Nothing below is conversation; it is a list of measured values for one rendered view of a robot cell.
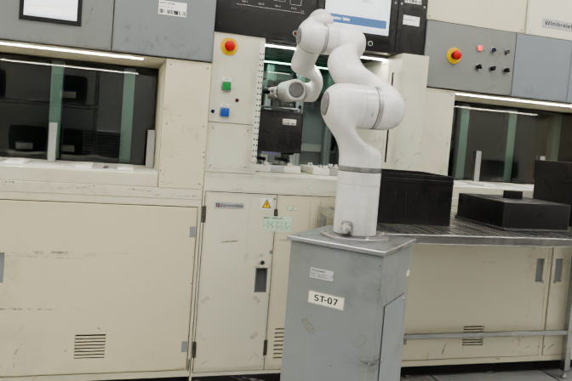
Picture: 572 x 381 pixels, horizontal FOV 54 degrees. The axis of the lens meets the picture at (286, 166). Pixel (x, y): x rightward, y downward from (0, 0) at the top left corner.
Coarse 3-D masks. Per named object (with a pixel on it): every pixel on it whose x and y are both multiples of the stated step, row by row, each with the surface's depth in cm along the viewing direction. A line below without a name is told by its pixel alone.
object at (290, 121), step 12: (276, 108) 252; (288, 108) 252; (264, 120) 240; (276, 120) 242; (288, 120) 243; (300, 120) 245; (264, 132) 240; (276, 132) 242; (288, 132) 243; (300, 132) 245; (264, 144) 241; (276, 144) 242; (288, 144) 244; (300, 144) 245
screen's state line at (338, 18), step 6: (336, 18) 225; (342, 18) 226; (348, 18) 227; (354, 18) 227; (360, 18) 228; (366, 18) 229; (354, 24) 228; (360, 24) 228; (366, 24) 229; (372, 24) 230; (378, 24) 231; (384, 24) 231
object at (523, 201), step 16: (512, 192) 212; (464, 208) 217; (480, 208) 208; (496, 208) 200; (512, 208) 196; (528, 208) 198; (544, 208) 200; (560, 208) 202; (480, 224) 207; (496, 224) 199; (512, 224) 196; (528, 224) 198; (544, 224) 201; (560, 224) 203
